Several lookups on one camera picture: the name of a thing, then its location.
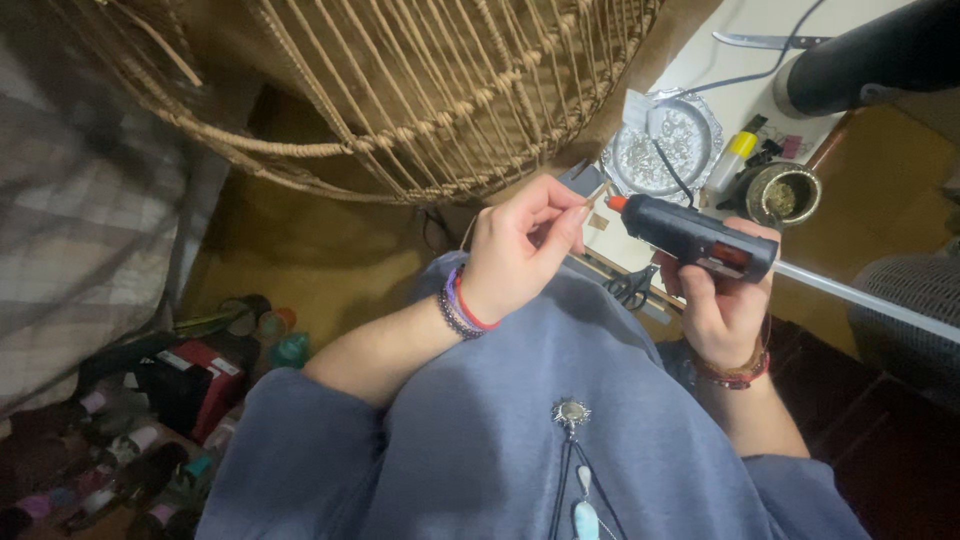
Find person's left hand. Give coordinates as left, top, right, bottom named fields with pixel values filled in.
left=459, top=174, right=594, bottom=327

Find person's right hand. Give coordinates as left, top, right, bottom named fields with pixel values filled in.
left=654, top=217, right=783, bottom=369

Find black hot glue gun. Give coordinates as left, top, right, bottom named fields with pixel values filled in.
left=606, top=193, right=780, bottom=285

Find black scissors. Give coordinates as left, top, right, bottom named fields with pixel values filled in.
left=602, top=264, right=661, bottom=312

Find small grey box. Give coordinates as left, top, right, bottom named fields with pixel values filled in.
left=556, top=159, right=607, bottom=200

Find metal mate cup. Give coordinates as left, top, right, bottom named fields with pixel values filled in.
left=744, top=161, right=823, bottom=230

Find translucent white glue stick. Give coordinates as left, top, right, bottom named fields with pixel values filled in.
left=774, top=260, right=960, bottom=345

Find small bottle yellow cap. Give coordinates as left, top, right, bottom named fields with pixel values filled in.
left=705, top=131, right=759, bottom=195

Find silver sun pendant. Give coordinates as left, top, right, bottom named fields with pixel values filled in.
left=552, top=397, right=593, bottom=440

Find blue grey sweatshirt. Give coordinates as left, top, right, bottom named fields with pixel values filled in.
left=195, top=251, right=871, bottom=540

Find silver tray of beads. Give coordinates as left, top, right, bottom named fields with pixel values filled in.
left=601, top=88, right=726, bottom=205

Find grey woven basket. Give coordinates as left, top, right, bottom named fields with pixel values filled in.
left=846, top=253, right=960, bottom=391

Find teal bottle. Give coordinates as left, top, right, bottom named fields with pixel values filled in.
left=268, top=333, right=312, bottom=370

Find turquoise stone pendant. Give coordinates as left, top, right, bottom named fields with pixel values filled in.
left=573, top=500, right=601, bottom=540

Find steel knife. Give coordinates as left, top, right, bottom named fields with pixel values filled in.
left=712, top=30, right=834, bottom=52

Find black hair dryer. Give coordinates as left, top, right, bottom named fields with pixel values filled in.
left=772, top=0, right=960, bottom=120

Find red box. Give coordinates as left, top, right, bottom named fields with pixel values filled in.
left=153, top=339, right=247, bottom=444

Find plaid blanket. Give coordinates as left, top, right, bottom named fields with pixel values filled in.
left=0, top=22, right=230, bottom=421

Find heap of small bottles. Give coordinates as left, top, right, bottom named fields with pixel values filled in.
left=0, top=294, right=297, bottom=540

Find red brown beaded bracelet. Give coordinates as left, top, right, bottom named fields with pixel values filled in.
left=691, top=341, right=772, bottom=391

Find red cord bracelet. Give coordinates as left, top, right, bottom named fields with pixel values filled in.
left=453, top=271, right=502, bottom=332

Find purple bracelet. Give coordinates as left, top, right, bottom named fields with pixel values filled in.
left=444, top=266, right=485, bottom=336

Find dark beaded bracelet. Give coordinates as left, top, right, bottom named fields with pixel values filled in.
left=438, top=288, right=483, bottom=342

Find black power cable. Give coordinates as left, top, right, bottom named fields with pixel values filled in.
left=648, top=0, right=826, bottom=207

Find woven beige cord lampshade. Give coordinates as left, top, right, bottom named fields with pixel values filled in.
left=45, top=0, right=665, bottom=205

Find black necklace cord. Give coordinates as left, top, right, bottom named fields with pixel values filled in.
left=547, top=436, right=630, bottom=540

